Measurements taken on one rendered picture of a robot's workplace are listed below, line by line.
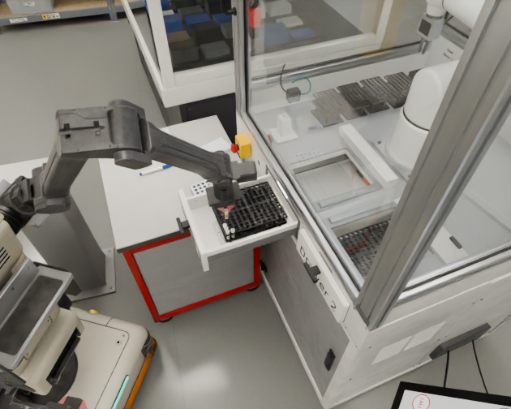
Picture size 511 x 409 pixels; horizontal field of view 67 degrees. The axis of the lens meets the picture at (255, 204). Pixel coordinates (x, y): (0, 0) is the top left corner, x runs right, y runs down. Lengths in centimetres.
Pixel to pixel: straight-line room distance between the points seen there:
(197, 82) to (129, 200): 67
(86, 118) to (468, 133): 58
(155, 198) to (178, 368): 87
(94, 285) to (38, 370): 105
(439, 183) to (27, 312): 96
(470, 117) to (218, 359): 169
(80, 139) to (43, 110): 302
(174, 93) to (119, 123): 126
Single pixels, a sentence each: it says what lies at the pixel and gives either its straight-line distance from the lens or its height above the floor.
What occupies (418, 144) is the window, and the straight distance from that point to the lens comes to 72.
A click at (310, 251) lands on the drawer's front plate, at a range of 123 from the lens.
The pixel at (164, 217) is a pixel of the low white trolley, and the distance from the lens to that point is 154.
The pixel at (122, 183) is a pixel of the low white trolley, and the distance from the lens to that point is 171.
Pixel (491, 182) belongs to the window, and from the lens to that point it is 79.
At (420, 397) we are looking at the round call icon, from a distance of 102.
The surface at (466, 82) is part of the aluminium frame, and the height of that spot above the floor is 165.
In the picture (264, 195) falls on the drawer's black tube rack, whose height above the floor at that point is 90.
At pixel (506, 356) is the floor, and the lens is 239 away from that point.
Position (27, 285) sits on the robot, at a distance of 117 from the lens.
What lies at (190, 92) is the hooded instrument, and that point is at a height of 86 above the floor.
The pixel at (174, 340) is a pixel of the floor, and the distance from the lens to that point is 211.
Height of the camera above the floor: 193
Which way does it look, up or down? 50 degrees down
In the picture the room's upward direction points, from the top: straight up
